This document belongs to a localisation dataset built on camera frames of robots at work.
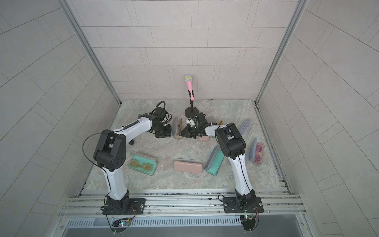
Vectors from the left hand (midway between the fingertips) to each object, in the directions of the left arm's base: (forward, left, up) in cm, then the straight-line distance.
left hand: (174, 133), depth 95 cm
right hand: (+1, -5, -1) cm, 5 cm away
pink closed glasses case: (-22, -11, +2) cm, 25 cm away
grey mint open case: (-19, -25, +2) cm, 31 cm away
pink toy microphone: (+26, -9, +23) cm, 36 cm away
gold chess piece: (+10, -32, -1) cm, 34 cm away
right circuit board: (-46, -39, -4) cm, 60 cm away
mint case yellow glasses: (-20, +16, -2) cm, 26 cm away
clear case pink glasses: (-14, -50, 0) cm, 52 cm away
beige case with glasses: (-1, -3, +7) cm, 8 cm away
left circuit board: (-46, +18, -1) cm, 50 cm away
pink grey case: (-3, -20, -1) cm, 20 cm away
